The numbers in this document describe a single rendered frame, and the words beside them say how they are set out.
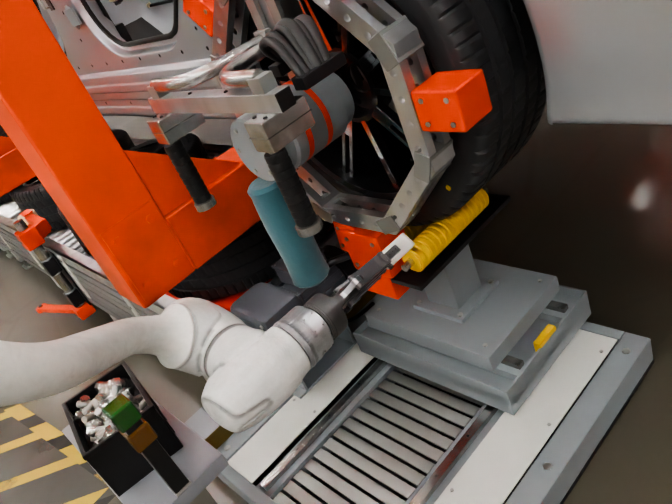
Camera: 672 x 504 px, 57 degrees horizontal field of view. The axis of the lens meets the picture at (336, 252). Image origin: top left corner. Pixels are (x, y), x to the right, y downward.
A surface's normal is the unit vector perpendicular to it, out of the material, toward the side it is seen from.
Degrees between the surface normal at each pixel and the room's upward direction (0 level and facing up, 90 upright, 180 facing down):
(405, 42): 90
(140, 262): 90
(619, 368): 0
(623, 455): 0
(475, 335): 0
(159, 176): 90
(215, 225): 90
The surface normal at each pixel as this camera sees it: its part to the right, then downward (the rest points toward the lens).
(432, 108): -0.67, 0.58
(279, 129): 0.65, 0.17
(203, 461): -0.36, -0.79
